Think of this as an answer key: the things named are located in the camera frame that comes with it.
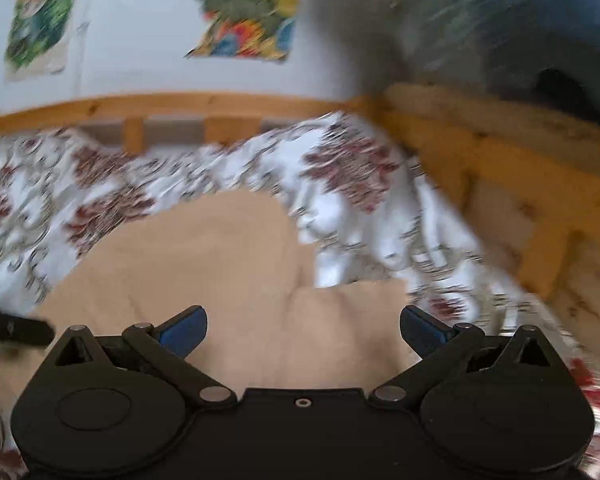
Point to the white floral bedspread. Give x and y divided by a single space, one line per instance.
360 185

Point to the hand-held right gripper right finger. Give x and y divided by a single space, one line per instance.
422 332

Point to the beige large garment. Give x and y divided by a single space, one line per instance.
200 260

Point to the blue grey plastic bundle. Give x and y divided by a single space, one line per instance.
505 25

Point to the wooden bed frame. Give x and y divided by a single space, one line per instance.
520 170

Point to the colourful cartoon wall poster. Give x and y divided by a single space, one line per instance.
247 10

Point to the green cartoon wall poster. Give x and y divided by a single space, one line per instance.
40 20

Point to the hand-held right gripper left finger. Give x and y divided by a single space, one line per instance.
185 332

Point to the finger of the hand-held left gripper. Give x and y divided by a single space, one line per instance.
15 327

